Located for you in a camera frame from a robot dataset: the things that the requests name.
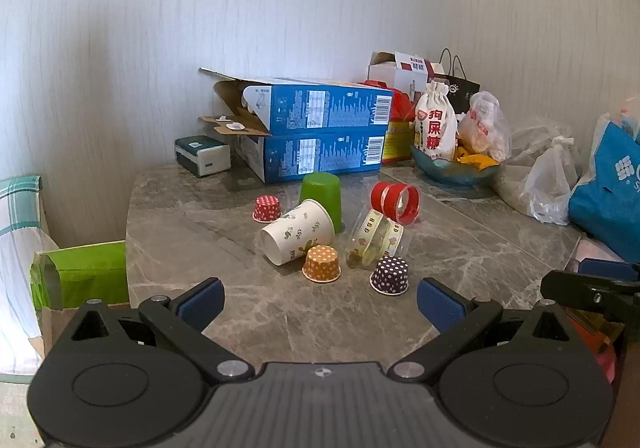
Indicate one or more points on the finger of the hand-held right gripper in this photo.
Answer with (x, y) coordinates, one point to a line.
(575, 289)

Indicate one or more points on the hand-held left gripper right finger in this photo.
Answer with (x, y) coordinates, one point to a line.
(440, 304)

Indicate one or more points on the red polka-dot cupcake cup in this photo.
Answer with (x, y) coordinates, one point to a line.
(266, 209)

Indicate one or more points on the red and yellow box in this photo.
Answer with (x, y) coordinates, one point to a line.
(399, 136)

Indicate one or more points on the orange polka-dot cupcake cup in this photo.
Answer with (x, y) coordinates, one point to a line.
(321, 264)

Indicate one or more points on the white knotted plastic bag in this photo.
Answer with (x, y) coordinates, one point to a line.
(550, 183)

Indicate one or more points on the red jar lid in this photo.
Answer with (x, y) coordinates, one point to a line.
(387, 195)

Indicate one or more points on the clear plastic jar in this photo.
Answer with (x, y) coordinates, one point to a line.
(375, 240)

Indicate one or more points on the white and green small device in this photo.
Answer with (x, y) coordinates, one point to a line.
(202, 156)

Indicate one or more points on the clear plastic bag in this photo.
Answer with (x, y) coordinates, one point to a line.
(530, 138)

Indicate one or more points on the black paper bag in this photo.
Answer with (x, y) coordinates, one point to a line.
(462, 88)

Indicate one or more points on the checkered cloth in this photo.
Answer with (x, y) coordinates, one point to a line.
(20, 248)

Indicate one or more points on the orange snack packet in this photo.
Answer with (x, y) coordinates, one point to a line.
(475, 160)

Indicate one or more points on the white plastic bag red print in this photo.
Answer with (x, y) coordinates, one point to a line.
(485, 126)

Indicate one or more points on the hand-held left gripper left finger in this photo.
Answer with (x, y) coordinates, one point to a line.
(202, 302)

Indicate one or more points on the white cardboard box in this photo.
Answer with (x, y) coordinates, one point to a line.
(400, 71)

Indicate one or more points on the blue tote bag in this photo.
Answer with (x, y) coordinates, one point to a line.
(607, 193)

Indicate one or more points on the purple polka-dot cupcake cup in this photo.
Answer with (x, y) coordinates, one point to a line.
(390, 275)

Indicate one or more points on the blue glass bowl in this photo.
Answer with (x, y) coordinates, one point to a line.
(450, 173)

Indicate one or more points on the white leaf-print paper cup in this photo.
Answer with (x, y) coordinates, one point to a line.
(300, 232)

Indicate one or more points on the blue cardboard box open flaps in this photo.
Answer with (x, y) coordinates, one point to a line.
(320, 106)

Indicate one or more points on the green plastic cup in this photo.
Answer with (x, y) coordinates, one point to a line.
(322, 193)

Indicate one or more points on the blue cardboard box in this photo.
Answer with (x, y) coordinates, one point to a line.
(325, 153)

